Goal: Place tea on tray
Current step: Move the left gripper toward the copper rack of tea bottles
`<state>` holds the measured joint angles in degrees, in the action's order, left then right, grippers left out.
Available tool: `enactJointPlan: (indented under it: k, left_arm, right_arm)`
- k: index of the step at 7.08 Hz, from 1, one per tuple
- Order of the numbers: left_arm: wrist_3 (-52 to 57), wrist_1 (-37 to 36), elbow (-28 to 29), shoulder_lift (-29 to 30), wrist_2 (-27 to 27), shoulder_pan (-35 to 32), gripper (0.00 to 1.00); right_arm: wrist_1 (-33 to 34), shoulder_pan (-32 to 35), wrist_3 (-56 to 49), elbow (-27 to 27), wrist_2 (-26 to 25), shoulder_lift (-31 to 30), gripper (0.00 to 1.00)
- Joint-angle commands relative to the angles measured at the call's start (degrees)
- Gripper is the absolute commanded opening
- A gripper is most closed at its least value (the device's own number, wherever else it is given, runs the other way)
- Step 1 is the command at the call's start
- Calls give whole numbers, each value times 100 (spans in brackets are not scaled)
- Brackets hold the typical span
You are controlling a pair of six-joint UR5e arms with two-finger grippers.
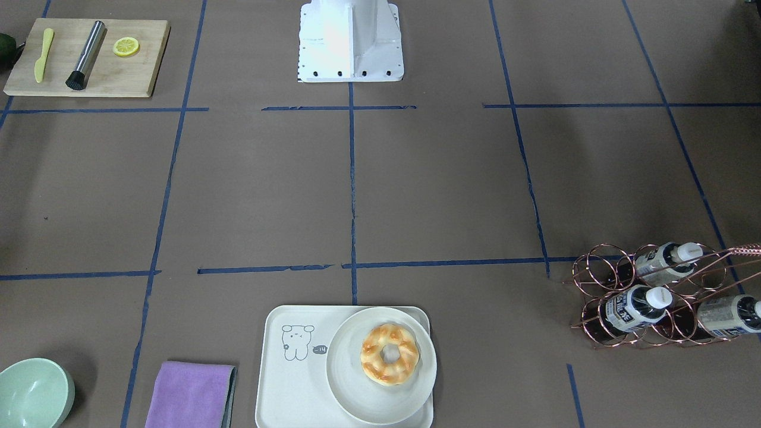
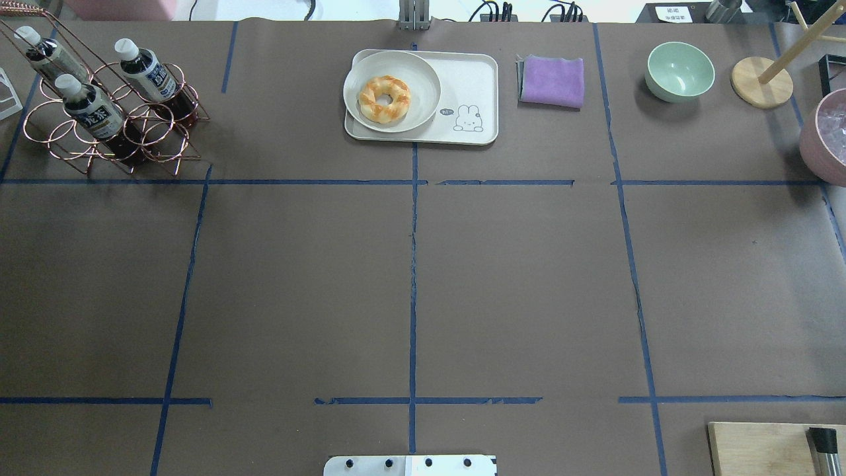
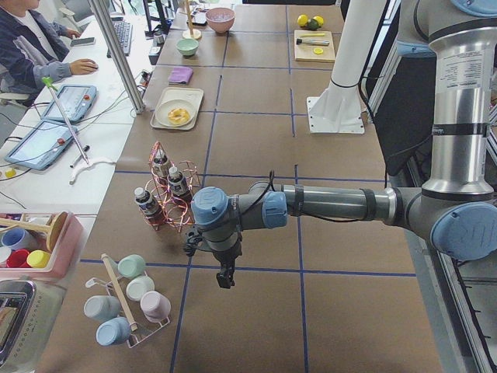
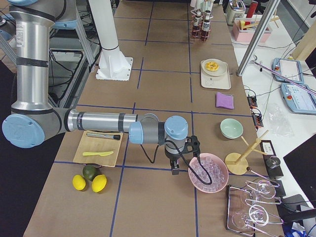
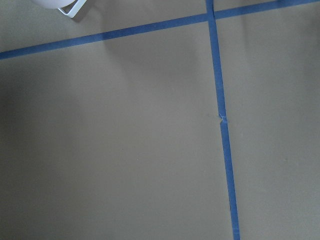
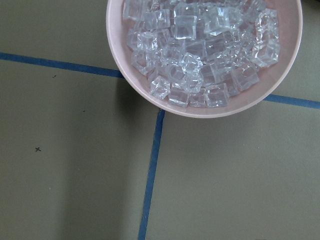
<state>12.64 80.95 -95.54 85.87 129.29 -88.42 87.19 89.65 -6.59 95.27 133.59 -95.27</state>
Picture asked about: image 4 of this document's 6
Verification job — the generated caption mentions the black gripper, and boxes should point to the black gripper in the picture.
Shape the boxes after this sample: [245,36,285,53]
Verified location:
[164,141,186,175]

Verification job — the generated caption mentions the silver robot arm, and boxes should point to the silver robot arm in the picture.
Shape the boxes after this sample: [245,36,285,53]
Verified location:
[2,0,189,174]

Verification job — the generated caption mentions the glass tray with rack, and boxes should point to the glass tray with rack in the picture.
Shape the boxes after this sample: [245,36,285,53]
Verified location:
[226,167,280,237]

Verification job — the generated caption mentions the beige bunny tray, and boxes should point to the beige bunny tray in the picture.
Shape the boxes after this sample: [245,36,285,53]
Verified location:
[200,61,231,90]

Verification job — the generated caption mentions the tea bottle in rack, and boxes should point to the tea bottle in rack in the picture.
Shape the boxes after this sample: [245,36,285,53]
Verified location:
[200,10,211,41]

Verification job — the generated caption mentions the pink bowl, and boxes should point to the pink bowl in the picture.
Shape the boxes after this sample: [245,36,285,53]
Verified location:
[188,153,229,194]

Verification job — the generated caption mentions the clear ice cubes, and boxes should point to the clear ice cubes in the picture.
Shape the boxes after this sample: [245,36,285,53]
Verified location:
[192,155,227,192]

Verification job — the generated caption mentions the wooden cup stand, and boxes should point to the wooden cup stand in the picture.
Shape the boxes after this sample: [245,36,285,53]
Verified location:
[225,130,269,175]

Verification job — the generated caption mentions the green ceramic bowl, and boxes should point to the green ceramic bowl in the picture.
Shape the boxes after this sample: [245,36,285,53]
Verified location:
[220,118,243,139]

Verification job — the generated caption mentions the yellow plastic knife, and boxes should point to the yellow plastic knife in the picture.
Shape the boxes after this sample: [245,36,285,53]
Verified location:
[82,151,114,157]

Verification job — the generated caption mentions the wooden cutting board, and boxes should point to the wooden cutting board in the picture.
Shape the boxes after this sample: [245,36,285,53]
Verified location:
[73,131,123,167]

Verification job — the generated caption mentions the right yellow lemon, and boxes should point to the right yellow lemon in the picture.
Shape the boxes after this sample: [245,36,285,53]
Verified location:
[92,174,107,193]

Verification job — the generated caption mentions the yellow lemon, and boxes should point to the yellow lemon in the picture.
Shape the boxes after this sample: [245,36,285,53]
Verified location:
[72,174,86,191]
[92,174,107,193]

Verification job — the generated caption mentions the purple folded cloth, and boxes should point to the purple folded cloth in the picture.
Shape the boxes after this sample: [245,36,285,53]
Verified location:
[216,92,234,110]

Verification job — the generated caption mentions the green lime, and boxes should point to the green lime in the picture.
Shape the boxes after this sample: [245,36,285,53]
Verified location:
[82,164,98,181]

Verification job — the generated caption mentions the upper wine glass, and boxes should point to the upper wine glass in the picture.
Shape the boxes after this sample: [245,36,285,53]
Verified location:
[245,179,281,204]

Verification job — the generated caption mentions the wine glass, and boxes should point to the wine glass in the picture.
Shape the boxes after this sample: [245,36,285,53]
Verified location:
[245,179,281,204]
[232,204,284,231]

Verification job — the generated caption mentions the lower black orange connector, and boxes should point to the lower black orange connector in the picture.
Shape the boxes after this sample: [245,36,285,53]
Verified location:
[251,112,264,129]

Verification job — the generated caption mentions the black orange connector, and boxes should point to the black orange connector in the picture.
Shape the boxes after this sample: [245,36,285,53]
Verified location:
[251,112,264,129]
[247,95,258,108]

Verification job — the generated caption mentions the left yellow lemon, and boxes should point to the left yellow lemon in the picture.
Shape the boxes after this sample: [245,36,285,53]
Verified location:
[72,174,86,191]

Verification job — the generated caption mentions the black scale with cup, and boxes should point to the black scale with cup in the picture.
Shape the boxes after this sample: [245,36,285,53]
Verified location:
[260,140,283,179]

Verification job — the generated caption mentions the lower wine glass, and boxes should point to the lower wine glass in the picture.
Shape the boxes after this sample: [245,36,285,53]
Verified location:
[232,204,284,231]

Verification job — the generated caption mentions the upper black orange connector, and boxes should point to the upper black orange connector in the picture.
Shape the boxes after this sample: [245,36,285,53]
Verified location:
[247,95,258,108]

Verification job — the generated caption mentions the glazed donut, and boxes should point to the glazed donut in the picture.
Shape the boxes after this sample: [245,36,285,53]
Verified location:
[205,61,219,72]

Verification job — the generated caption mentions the cream round plate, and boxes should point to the cream round plate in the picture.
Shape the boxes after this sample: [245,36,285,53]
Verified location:
[201,59,228,77]

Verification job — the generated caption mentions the clear plastic bag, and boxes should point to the clear plastic bag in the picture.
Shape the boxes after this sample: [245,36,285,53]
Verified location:
[267,103,294,137]

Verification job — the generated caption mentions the lower teach pendant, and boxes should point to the lower teach pendant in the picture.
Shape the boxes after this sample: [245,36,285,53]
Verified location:
[281,83,316,115]

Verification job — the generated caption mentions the teach pendant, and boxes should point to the teach pendant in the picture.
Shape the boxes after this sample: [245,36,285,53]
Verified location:
[272,58,304,84]
[281,83,316,115]

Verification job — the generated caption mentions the upper teach pendant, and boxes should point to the upper teach pendant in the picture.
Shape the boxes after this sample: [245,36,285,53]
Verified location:
[272,58,304,84]

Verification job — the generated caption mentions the pink storage box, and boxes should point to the pink storage box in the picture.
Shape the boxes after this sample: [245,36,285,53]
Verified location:
[232,17,261,42]

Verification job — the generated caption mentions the white toaster appliance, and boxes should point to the white toaster appliance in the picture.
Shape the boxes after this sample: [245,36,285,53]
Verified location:
[226,0,246,26]

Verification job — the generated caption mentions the black camera cable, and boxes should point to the black camera cable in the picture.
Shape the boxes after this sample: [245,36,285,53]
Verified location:
[139,140,213,185]

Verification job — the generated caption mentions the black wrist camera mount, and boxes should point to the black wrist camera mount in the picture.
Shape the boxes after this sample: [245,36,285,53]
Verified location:
[183,135,200,158]

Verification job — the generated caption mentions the steel black-handled tool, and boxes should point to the steel black-handled tool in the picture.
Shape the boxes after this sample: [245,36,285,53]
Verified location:
[86,132,121,140]

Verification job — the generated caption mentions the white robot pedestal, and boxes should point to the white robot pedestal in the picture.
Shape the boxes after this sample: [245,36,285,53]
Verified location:
[89,0,133,81]

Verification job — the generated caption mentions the copper wire bottle rack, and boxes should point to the copper wire bottle rack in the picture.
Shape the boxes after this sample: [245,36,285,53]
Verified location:
[190,9,213,42]

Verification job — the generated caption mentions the aluminium frame post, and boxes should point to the aluminium frame post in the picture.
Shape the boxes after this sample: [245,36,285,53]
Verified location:
[236,0,280,76]

